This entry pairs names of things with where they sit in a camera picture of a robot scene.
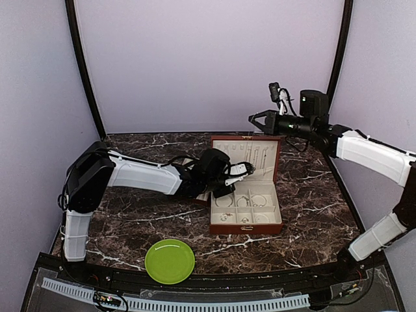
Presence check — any left black frame post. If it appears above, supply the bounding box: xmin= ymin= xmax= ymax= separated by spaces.
xmin=64 ymin=0 xmax=107 ymax=140

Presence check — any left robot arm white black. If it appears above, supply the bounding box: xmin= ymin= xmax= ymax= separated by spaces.
xmin=58 ymin=142 xmax=247 ymax=283

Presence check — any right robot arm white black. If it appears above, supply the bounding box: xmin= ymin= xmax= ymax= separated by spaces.
xmin=248 ymin=83 xmax=415 ymax=282

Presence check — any black frame post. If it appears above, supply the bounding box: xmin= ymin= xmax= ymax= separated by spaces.
xmin=326 ymin=0 xmax=354 ymax=101
xmin=64 ymin=0 xmax=107 ymax=140

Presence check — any jewelry tray brown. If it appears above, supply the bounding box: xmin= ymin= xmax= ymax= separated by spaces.
xmin=181 ymin=157 xmax=212 ymax=207

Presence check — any brown jewelry box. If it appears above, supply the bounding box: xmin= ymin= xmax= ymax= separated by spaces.
xmin=209 ymin=135 xmax=283 ymax=235

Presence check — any white slotted cable duct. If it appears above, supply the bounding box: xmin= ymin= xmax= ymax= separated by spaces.
xmin=40 ymin=278 xmax=310 ymax=311

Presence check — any green plate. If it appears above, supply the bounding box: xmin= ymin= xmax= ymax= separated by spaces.
xmin=144 ymin=239 xmax=196 ymax=285

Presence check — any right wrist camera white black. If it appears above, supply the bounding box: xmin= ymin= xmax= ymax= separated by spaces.
xmin=268 ymin=82 xmax=296 ymax=116

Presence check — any right black frame post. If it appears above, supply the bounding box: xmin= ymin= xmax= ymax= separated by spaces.
xmin=326 ymin=0 xmax=354 ymax=101

